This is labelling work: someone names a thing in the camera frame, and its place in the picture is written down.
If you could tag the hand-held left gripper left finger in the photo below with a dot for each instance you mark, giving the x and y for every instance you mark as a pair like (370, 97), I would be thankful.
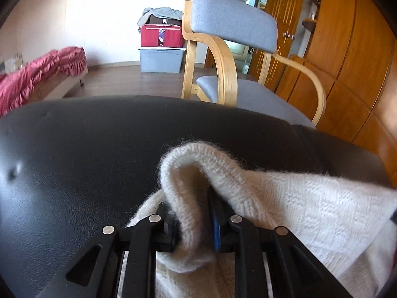
(166, 236)

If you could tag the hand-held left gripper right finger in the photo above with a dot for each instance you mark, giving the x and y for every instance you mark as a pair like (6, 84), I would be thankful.
(216, 234)

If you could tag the white knit sweater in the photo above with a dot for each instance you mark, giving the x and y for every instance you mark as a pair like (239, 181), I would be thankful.
(310, 198)

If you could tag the black leather bench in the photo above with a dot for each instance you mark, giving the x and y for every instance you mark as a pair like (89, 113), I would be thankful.
(77, 161)

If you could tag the grey plastic storage bin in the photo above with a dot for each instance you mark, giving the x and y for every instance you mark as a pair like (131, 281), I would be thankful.
(161, 60)

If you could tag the red fabric storage box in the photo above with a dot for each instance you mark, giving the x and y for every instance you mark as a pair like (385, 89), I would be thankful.
(152, 37)

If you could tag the bed with pink blanket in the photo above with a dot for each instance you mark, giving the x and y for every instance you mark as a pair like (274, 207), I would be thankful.
(28, 77)

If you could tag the grey cushioned wooden armchair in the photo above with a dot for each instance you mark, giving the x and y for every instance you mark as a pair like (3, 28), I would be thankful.
(232, 15)

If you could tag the grey cloth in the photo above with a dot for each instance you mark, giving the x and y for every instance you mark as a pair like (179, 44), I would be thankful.
(161, 11)

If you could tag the wooden wardrobe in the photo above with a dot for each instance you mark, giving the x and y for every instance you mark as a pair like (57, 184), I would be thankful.
(350, 52)

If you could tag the white patterned box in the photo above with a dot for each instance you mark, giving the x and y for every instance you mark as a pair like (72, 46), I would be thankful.
(14, 62)

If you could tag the wooden corner shelf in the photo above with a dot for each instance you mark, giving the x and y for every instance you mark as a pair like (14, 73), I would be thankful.
(311, 21)

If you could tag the wooden door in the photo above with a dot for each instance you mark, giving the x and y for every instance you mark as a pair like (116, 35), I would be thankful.
(288, 3)

